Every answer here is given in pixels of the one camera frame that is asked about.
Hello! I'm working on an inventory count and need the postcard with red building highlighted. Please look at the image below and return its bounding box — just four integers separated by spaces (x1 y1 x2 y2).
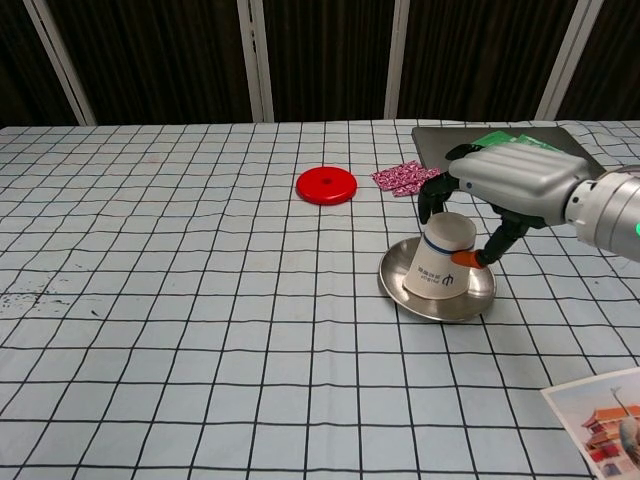
541 367 640 480

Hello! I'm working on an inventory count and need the red round plastic lid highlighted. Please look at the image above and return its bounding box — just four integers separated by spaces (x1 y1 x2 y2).
295 166 360 207

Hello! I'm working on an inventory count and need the round steel plate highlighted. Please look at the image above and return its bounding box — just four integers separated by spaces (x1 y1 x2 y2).
378 237 498 324

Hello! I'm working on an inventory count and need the grey closed laptop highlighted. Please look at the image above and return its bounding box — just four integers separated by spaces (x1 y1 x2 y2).
411 125 609 181

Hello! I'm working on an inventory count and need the pink patterned packet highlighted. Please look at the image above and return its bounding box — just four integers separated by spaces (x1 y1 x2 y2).
371 159 424 192
391 168 442 198

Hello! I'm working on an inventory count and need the green foil packet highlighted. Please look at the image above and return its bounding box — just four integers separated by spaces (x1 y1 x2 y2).
472 129 517 149
514 134 564 154

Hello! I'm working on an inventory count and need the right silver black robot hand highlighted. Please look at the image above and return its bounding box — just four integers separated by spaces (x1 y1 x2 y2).
418 143 604 269

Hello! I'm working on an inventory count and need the white metal frame post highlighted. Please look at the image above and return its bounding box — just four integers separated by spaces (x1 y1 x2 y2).
384 0 411 120
23 0 96 126
537 0 606 120
236 0 275 123

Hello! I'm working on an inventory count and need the white paper cup blue print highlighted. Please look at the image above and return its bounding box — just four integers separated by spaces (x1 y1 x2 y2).
403 213 477 300

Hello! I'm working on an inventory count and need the light blue checkered tablecloth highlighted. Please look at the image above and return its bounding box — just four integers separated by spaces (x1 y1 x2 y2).
0 119 640 480

